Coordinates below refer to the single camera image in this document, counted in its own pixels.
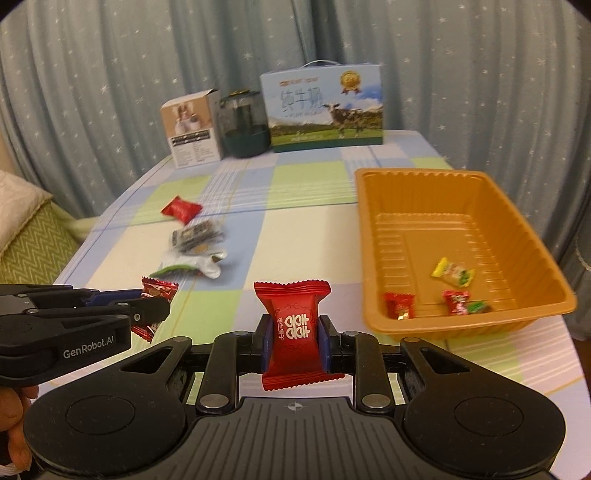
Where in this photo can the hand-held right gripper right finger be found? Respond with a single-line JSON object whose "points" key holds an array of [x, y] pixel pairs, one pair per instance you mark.
{"points": [[324, 344]]}

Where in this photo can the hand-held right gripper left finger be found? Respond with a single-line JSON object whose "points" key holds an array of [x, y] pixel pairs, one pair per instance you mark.
{"points": [[266, 344]]}

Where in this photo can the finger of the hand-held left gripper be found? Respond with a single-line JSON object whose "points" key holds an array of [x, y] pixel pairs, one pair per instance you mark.
{"points": [[147, 311], [111, 297]]}

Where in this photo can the small red candy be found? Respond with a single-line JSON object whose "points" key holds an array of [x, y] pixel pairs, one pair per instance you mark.
{"points": [[157, 290], [399, 304], [455, 302]]}

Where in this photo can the red packet with white symbol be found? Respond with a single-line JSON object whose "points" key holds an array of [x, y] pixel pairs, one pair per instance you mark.
{"points": [[293, 350]]}

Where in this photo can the white green snack packet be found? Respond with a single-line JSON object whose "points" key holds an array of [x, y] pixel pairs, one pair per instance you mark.
{"points": [[194, 265]]}

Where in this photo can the dark grey snack packet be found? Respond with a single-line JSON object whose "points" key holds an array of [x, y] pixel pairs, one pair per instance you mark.
{"points": [[196, 236]]}

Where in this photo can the plain red snack packet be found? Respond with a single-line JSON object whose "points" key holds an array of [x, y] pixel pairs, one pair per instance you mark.
{"points": [[181, 208]]}

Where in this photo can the yellow candy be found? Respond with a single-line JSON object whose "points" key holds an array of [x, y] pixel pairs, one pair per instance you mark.
{"points": [[450, 271]]}

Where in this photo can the orange plastic tray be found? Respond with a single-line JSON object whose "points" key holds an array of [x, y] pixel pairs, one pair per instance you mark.
{"points": [[415, 198]]}

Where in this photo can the person's left hand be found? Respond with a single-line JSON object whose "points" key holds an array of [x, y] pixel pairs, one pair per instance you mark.
{"points": [[18, 415]]}

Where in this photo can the green zigzag cushion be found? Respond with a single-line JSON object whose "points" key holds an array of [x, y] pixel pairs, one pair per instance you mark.
{"points": [[37, 244]]}

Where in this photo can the checked tablecloth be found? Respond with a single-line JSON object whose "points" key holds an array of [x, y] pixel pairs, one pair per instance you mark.
{"points": [[300, 221]]}

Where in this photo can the beige quilted cushion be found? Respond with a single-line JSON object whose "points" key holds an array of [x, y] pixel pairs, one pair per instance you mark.
{"points": [[18, 203]]}

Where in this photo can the small white product box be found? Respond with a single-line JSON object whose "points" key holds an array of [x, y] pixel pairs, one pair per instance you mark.
{"points": [[191, 134]]}

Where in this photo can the dark green glass jar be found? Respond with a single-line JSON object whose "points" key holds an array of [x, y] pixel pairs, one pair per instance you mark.
{"points": [[244, 131]]}

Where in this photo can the blue star-print curtain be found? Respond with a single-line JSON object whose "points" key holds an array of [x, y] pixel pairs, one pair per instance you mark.
{"points": [[115, 69]]}

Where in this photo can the blue milk carton box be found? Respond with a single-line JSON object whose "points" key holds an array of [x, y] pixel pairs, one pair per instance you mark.
{"points": [[318, 110]]}

